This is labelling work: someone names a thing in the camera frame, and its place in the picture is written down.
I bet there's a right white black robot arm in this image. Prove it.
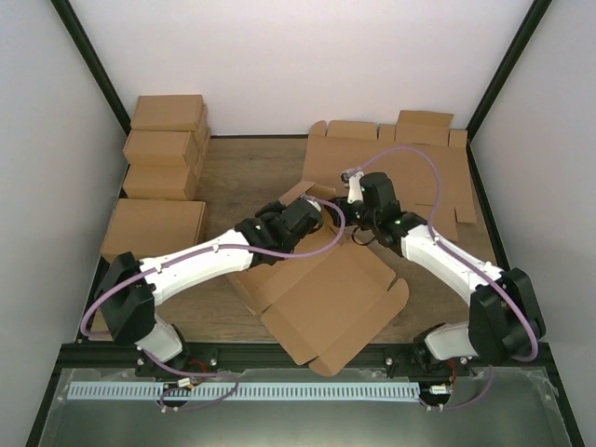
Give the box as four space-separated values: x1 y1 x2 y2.
335 169 546 375

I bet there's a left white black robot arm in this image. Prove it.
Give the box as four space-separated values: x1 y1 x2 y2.
96 196 323 376

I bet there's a large front folded cardboard box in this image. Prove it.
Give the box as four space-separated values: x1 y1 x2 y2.
100 198 207 263

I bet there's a stack of flat cardboard blanks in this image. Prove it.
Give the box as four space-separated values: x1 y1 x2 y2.
302 110 477 241

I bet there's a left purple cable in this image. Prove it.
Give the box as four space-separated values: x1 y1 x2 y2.
79 195 346 339

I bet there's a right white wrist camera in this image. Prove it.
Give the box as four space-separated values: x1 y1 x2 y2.
341 169 364 204

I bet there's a black aluminium frame rail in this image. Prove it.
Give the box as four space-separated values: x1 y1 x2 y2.
54 342 419 375

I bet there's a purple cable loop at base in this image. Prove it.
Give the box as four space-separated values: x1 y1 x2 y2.
148 363 244 415

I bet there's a right black corner post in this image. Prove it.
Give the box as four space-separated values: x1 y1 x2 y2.
466 0 555 141

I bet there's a black corner post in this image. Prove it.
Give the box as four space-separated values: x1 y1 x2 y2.
50 0 131 135
466 0 555 141

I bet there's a light blue slotted cable duct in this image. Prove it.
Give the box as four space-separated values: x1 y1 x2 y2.
66 382 420 402

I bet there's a left black corner post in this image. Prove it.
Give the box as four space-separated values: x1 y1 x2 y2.
50 0 131 135

